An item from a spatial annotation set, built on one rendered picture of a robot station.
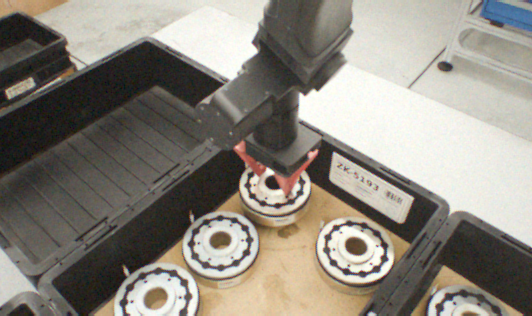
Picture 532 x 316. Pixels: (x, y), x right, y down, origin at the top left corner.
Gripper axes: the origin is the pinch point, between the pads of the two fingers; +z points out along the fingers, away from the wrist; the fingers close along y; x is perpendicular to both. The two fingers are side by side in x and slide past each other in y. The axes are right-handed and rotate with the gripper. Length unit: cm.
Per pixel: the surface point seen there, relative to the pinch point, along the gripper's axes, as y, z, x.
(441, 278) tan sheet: 24.6, 6.3, 5.2
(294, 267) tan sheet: 8.8, 6.1, -6.2
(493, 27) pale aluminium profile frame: -15, 61, 175
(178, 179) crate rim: -7.7, -3.5, -10.4
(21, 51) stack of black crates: -129, 39, 12
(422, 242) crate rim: 21.1, -3.8, 1.3
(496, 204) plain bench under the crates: 25.4, 19.5, 35.0
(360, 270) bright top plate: 16.4, 3.0, -2.6
